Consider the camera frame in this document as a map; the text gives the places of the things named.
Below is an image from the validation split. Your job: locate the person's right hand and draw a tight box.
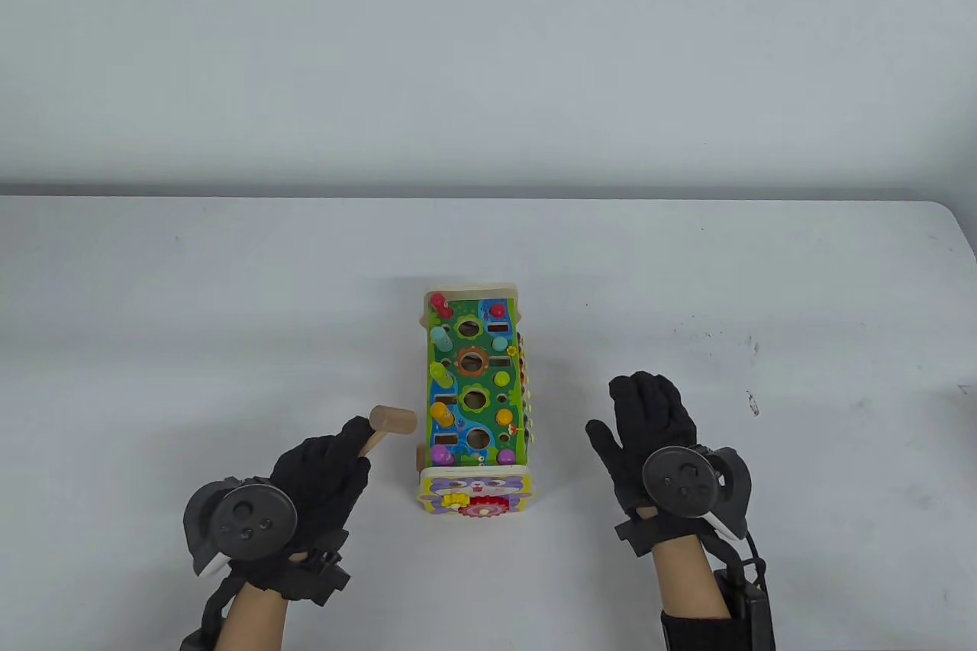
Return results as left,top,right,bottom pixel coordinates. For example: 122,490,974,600
585,372,714,553

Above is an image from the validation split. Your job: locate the person's left hand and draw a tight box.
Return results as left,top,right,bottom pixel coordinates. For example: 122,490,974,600
233,416,372,602

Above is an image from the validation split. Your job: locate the wooden toy hammer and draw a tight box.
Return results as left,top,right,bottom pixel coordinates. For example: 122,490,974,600
357,406,418,457

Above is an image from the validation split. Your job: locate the group of colourful mole pegs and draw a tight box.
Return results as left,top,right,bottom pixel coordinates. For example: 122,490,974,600
429,292,520,467

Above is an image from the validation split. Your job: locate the colourful wooden whack-a-mole toy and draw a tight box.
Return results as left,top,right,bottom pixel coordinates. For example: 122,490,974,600
414,283,543,522

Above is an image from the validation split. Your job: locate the black right forearm box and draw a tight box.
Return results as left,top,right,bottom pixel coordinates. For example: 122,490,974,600
714,563,775,651

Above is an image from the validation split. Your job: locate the person's right forearm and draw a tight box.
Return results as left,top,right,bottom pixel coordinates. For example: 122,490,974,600
651,537,730,621

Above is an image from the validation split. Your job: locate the person's left forearm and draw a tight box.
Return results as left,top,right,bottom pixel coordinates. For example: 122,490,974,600
220,582,292,651

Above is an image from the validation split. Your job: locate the black right hand controller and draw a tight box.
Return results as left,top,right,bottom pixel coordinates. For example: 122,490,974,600
642,446,753,541

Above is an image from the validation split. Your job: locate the black hand controller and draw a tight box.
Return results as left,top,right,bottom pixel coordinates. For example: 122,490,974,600
182,477,298,577
642,446,753,541

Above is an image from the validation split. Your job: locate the black left hand controller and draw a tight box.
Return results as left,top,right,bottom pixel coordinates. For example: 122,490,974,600
182,477,298,577

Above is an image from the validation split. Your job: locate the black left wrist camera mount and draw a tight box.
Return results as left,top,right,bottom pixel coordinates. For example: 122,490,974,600
290,548,352,606

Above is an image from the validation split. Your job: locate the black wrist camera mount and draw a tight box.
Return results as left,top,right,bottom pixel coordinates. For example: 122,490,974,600
290,548,352,606
614,514,665,556

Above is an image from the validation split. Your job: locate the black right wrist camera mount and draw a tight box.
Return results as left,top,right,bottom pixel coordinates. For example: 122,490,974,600
614,514,665,556

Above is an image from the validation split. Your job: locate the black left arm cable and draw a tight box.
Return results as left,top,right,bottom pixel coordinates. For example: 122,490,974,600
197,575,243,636

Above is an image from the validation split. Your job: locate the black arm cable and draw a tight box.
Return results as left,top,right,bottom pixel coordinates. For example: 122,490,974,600
197,575,243,636
737,527,769,587

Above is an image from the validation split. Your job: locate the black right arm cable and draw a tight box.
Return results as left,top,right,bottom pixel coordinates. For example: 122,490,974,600
737,527,769,587

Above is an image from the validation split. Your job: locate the black right forearm strap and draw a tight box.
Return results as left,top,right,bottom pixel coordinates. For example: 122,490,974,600
660,609,737,651

